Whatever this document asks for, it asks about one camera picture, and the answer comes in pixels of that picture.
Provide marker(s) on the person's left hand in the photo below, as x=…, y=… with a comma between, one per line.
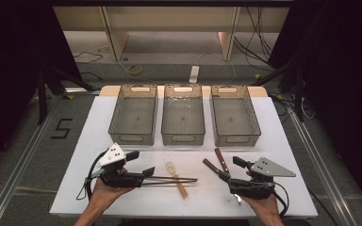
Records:
x=103, y=194

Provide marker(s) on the beige wooden cabinet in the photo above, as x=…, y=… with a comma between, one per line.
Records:
x=169, y=19

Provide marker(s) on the person's right hand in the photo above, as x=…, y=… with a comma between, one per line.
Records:
x=265, y=205

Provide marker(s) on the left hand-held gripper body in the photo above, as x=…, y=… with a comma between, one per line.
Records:
x=114, y=179

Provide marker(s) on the aluminium floor rail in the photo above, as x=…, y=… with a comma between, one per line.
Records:
x=22, y=160
x=320, y=166

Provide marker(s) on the yellow tape roll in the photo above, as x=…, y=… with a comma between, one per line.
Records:
x=135, y=69

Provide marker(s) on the white power strip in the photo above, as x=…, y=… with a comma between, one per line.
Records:
x=194, y=74

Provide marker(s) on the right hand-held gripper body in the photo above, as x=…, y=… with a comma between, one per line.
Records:
x=254, y=188

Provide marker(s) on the grey translucent plastic bin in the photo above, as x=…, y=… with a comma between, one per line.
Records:
x=133, y=116
x=234, y=117
x=183, y=116

